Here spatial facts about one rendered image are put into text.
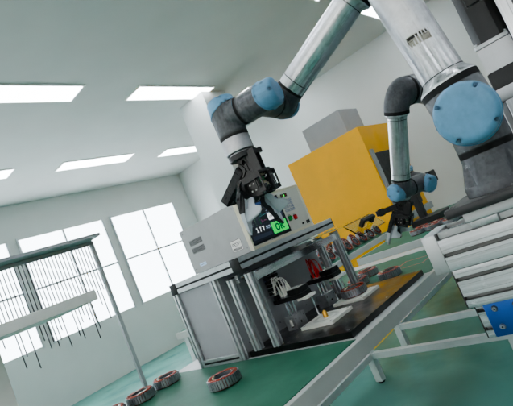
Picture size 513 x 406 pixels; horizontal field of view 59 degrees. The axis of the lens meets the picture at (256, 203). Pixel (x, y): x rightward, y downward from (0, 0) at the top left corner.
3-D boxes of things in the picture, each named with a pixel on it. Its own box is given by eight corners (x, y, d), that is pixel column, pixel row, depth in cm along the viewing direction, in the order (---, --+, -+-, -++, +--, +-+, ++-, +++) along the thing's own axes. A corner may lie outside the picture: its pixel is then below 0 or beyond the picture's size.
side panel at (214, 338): (250, 357, 172) (218, 278, 175) (246, 360, 169) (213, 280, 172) (206, 365, 190) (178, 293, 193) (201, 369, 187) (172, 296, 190)
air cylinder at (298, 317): (308, 321, 180) (303, 308, 180) (298, 329, 174) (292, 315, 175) (299, 324, 183) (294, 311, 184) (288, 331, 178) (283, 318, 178)
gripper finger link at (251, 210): (257, 224, 103) (257, 190, 108) (238, 232, 106) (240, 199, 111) (266, 229, 105) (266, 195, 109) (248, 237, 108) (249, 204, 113)
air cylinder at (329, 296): (338, 300, 198) (333, 288, 199) (329, 306, 193) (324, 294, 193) (328, 302, 202) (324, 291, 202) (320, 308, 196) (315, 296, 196)
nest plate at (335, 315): (353, 308, 170) (351, 305, 170) (333, 324, 159) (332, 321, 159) (322, 316, 180) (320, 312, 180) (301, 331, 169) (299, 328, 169)
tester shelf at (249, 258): (334, 226, 214) (330, 217, 214) (241, 269, 162) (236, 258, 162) (269, 252, 242) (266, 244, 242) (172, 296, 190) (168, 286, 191)
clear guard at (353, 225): (385, 222, 195) (379, 209, 196) (360, 235, 177) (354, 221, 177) (326, 244, 216) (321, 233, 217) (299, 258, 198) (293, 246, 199)
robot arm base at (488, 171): (543, 167, 101) (523, 127, 102) (539, 176, 89) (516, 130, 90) (475, 193, 110) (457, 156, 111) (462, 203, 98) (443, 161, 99)
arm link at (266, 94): (283, 78, 114) (249, 99, 120) (262, 72, 105) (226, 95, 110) (295, 105, 114) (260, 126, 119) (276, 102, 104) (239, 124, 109)
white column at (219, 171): (318, 312, 599) (224, 90, 629) (299, 326, 565) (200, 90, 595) (291, 320, 632) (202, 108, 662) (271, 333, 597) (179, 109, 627)
